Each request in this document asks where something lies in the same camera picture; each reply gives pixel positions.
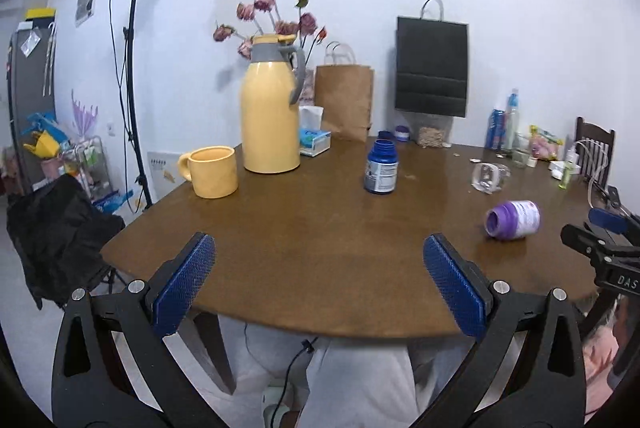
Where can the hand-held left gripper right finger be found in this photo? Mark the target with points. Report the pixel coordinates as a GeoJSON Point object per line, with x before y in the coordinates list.
{"type": "Point", "coordinates": [452, 280]}

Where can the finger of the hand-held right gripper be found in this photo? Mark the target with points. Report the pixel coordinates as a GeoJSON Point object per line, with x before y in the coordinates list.
{"type": "Point", "coordinates": [606, 219]}
{"type": "Point", "coordinates": [585, 242]}

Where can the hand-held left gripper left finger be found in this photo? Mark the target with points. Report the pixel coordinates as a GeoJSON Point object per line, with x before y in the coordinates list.
{"type": "Point", "coordinates": [186, 278]}

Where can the clear glass cup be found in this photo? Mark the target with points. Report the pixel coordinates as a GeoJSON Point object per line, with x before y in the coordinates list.
{"type": "Point", "coordinates": [491, 179]}

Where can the person's right hand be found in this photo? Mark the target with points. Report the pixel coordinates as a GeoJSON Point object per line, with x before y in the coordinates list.
{"type": "Point", "coordinates": [599, 358]}

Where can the small green bottle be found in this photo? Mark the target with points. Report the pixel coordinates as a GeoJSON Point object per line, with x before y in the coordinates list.
{"type": "Point", "coordinates": [566, 177]}

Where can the white charger block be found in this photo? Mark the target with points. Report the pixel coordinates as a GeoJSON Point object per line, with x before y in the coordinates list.
{"type": "Point", "coordinates": [562, 168]}

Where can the purple plastic bottle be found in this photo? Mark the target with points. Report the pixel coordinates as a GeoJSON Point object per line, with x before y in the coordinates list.
{"type": "Point", "coordinates": [515, 220]}

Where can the dark wooden chair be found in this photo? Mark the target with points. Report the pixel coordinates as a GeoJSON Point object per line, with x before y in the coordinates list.
{"type": "Point", "coordinates": [595, 138]}

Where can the pink snack packet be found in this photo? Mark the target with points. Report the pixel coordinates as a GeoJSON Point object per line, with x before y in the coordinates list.
{"type": "Point", "coordinates": [546, 142]}

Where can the white printed board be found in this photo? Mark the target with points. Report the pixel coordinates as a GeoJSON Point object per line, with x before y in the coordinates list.
{"type": "Point", "coordinates": [167, 175]}

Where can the small clear glass jar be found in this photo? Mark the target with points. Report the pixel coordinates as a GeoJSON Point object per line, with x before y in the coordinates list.
{"type": "Point", "coordinates": [520, 154]}

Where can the yellow ceramic mug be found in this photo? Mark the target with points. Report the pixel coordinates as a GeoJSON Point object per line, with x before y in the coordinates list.
{"type": "Point", "coordinates": [212, 170]}

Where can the blue pill bottle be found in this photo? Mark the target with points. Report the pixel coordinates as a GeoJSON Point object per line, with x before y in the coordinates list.
{"type": "Point", "coordinates": [381, 168]}

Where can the clear spray bottle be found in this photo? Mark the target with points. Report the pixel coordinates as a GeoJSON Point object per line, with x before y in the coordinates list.
{"type": "Point", "coordinates": [512, 123]}

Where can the person's white pants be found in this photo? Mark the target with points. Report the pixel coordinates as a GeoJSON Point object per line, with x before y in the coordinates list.
{"type": "Point", "coordinates": [360, 383]}

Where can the black cloth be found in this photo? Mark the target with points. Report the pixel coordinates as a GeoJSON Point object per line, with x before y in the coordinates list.
{"type": "Point", "coordinates": [55, 233]}

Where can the glass jar of nuts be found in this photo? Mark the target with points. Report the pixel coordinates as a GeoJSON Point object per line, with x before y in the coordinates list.
{"type": "Point", "coordinates": [430, 137]}

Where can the metal storage rack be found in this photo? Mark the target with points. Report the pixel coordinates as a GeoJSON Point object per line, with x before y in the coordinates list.
{"type": "Point", "coordinates": [89, 163]}

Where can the small purple lid jar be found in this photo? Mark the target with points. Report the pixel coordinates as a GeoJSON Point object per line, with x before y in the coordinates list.
{"type": "Point", "coordinates": [402, 134]}

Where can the yellow thermos jug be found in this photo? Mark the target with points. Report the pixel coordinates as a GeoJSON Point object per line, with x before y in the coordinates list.
{"type": "Point", "coordinates": [271, 113]}

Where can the blue tissue box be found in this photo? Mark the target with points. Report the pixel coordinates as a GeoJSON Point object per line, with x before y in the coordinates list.
{"type": "Point", "coordinates": [315, 142]}

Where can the purple flower decoration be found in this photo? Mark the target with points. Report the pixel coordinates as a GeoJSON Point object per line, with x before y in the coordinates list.
{"type": "Point", "coordinates": [84, 115]}

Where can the yellow and blue toy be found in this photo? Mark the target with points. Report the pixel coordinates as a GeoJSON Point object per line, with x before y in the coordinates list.
{"type": "Point", "coordinates": [44, 138]}

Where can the black light stand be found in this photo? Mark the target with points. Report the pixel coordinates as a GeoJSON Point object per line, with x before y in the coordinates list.
{"type": "Point", "coordinates": [132, 83]}

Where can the brown paper bag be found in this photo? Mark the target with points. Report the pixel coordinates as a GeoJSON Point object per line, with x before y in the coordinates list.
{"type": "Point", "coordinates": [345, 100]}

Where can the black paper bag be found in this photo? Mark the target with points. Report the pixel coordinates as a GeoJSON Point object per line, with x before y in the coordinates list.
{"type": "Point", "coordinates": [432, 68]}

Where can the grey refrigerator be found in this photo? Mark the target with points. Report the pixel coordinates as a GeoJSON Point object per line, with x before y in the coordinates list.
{"type": "Point", "coordinates": [30, 98]}

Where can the dried pink flower bouquet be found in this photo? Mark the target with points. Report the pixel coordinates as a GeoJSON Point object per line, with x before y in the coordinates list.
{"type": "Point", "coordinates": [280, 8]}

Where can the yellow box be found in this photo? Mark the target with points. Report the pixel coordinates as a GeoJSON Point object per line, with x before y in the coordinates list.
{"type": "Point", "coordinates": [40, 14]}

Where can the wall poster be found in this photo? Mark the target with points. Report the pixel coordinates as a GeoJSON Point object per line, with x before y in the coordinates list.
{"type": "Point", "coordinates": [86, 2]}

